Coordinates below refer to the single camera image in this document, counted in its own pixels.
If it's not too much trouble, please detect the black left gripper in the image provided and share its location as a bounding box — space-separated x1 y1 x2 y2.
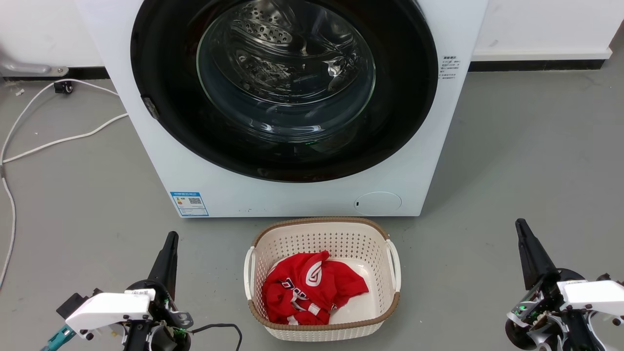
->
124 231 194 351

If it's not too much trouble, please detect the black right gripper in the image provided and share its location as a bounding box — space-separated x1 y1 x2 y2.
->
504 218 606 351

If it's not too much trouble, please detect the white front-load washing machine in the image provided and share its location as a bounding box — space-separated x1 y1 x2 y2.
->
73 0 489 218

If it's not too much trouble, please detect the black round glass washer door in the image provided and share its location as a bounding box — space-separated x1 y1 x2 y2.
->
130 0 439 183

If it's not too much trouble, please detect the blue energy label sticker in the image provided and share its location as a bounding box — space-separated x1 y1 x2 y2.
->
170 191 210 217

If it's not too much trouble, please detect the red printed shirt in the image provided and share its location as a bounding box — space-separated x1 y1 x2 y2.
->
262 251 370 326

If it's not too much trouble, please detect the cream plastic laundry basket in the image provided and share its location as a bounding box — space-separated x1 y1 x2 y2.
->
244 217 402 342

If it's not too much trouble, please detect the round white filter cover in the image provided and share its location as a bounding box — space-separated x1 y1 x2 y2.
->
354 191 403 216

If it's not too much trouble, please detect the steel perforated washer drum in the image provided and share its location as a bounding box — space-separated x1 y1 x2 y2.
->
197 0 376 143

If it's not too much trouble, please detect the thin black left gripper cable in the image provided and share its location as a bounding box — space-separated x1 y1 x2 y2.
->
189 323 243 351

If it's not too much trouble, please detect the thin white cable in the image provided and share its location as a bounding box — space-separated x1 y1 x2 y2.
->
0 78 120 289

